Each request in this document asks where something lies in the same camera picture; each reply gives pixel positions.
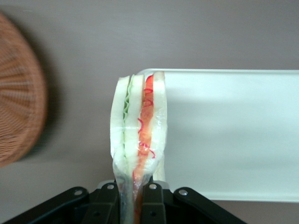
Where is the brown wicker basket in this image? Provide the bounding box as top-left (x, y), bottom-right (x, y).
top-left (0, 11), bottom-right (49, 168)

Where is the cream plastic tray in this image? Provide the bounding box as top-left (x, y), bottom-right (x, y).
top-left (139, 68), bottom-right (299, 203)

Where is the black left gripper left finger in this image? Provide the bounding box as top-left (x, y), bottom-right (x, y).
top-left (0, 181), bottom-right (121, 224)

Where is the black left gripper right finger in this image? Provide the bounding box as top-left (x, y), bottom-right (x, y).
top-left (141, 183), bottom-right (248, 224)

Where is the triangle sandwich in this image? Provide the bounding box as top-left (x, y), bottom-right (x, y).
top-left (109, 71), bottom-right (169, 224)

